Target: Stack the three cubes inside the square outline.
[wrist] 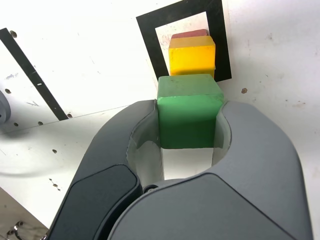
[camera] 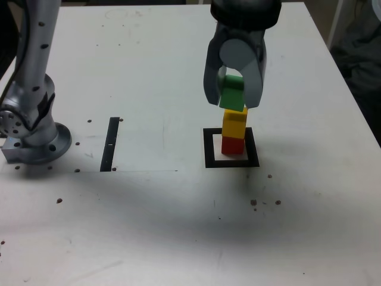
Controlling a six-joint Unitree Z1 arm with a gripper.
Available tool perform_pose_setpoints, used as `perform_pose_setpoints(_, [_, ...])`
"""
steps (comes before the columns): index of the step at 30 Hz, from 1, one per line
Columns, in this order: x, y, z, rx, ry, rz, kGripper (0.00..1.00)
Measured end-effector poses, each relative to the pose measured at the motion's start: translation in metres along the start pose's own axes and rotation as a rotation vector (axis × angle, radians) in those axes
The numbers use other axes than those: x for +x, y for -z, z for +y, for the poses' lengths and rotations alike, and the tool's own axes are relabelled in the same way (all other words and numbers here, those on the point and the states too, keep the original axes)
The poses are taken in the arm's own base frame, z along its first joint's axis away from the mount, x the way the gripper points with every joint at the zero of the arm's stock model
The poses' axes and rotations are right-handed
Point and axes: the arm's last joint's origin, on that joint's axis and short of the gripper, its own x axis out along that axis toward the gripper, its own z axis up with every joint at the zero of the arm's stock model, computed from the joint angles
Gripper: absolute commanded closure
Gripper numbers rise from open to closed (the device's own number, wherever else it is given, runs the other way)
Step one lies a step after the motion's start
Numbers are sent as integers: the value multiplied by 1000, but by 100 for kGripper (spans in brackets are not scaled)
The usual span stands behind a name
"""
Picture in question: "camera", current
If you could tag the yellow cube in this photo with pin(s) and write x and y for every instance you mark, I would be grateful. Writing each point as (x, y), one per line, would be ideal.
(234, 125)

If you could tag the white frame post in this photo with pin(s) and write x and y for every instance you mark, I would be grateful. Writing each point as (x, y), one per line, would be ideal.
(334, 24)

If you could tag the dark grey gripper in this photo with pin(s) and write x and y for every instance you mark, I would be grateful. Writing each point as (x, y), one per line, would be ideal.
(247, 35)

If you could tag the person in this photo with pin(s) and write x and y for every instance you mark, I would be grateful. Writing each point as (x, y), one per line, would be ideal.
(363, 44)

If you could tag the black tape strip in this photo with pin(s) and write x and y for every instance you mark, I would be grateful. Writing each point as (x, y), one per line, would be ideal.
(107, 149)

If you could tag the black tape square outline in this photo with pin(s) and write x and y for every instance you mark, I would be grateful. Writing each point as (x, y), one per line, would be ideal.
(208, 149)

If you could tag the red cube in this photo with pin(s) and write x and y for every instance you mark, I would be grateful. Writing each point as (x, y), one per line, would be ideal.
(233, 146)

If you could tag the green cube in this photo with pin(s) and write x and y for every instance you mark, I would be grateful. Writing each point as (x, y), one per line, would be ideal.
(232, 96)

